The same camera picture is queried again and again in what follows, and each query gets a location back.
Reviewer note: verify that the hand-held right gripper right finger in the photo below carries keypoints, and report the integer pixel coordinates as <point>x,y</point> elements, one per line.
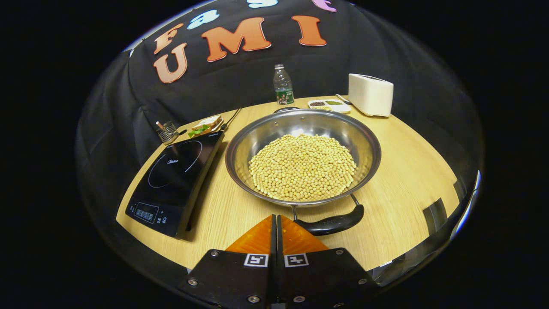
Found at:
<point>317,279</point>

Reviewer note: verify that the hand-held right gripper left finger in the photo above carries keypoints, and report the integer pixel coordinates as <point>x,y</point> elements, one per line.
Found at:
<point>240,279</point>

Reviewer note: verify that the pile of yellow soybeans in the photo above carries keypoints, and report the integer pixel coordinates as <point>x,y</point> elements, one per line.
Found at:
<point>302,169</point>

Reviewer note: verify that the black induction cooktop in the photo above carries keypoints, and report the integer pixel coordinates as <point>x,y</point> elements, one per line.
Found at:
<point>171,184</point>

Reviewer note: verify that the sandwich with lettuce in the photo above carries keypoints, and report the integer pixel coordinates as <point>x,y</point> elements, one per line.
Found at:
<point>206,123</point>

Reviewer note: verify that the pair of dark chopsticks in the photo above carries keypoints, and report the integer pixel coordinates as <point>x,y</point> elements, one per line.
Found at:
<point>231,118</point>

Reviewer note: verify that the white divided dish of beans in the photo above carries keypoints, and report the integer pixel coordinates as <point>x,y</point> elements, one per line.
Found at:
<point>339,106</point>

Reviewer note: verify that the white toaster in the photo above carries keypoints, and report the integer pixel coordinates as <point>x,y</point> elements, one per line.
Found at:
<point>371,96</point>

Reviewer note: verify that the clear plastic water bottle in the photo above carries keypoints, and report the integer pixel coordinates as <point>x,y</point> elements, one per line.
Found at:
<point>283,88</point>

